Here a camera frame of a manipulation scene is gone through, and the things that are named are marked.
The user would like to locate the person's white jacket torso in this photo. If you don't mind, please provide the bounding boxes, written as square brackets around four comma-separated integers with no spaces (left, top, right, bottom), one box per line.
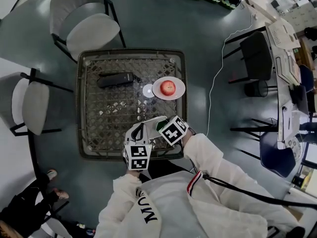
[94,170,305,238]

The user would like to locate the person's right forearm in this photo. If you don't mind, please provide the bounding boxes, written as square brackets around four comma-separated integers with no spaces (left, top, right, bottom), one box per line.
[182,129,248,185]

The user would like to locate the glass-top rattan table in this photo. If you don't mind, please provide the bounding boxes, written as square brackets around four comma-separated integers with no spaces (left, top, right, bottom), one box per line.
[75,48,188,161]

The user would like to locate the white rectangular tray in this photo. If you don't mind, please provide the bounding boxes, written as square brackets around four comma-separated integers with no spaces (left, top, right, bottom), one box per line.
[138,116,169,140]

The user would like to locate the green cup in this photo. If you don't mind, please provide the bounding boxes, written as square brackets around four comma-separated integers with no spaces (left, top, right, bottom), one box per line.
[155,119,170,132]

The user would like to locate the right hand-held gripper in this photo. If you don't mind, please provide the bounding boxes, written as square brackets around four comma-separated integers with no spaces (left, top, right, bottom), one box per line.
[158,115,190,146]

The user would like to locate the black remote handset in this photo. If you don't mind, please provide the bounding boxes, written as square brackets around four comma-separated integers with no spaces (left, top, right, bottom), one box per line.
[96,72,142,88]

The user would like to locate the dark grey chair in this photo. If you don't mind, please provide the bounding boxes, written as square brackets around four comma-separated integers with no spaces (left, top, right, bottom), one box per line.
[222,30,274,84]

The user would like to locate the dark grey laptop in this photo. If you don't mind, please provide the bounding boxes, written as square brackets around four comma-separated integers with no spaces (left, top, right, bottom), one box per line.
[288,84,310,115]

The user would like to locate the grey chair black frame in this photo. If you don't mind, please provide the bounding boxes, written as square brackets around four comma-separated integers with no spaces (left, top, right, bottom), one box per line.
[0,68,74,136]
[49,0,127,64]

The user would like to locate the white floor cable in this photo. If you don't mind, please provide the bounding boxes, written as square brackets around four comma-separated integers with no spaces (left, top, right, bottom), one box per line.
[205,11,268,136]

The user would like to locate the white plate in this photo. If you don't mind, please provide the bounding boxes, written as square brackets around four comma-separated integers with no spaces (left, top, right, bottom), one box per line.
[152,76,186,101]

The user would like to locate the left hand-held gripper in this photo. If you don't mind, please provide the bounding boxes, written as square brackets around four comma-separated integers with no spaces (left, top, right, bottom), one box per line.
[123,122,153,171]

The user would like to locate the white paper pad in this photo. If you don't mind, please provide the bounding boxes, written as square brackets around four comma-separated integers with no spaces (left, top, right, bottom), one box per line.
[278,100,302,143]

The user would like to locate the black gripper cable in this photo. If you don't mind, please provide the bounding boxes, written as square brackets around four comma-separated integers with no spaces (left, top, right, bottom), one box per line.
[203,174,317,207]

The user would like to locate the round glass side table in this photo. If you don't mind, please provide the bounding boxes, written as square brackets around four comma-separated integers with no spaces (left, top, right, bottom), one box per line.
[287,135,304,162]

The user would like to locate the person's black trousers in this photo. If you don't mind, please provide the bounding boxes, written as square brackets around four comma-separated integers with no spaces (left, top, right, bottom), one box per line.
[138,159,195,180]

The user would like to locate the red apple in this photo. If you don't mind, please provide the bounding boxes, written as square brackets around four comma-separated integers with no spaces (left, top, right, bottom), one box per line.
[159,80,177,97]

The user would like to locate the dark blue chair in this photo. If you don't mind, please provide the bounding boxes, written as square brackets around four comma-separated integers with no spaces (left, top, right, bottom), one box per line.
[298,64,317,93]
[230,119,297,179]

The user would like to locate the black mesh wastebasket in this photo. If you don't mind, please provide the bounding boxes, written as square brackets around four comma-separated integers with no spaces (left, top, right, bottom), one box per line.
[244,80,269,98]

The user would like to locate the long grey desk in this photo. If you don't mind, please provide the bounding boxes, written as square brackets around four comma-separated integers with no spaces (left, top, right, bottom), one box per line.
[264,21,317,150]

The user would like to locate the person's left forearm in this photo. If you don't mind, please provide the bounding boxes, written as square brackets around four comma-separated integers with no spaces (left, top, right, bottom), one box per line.
[108,174,149,223]

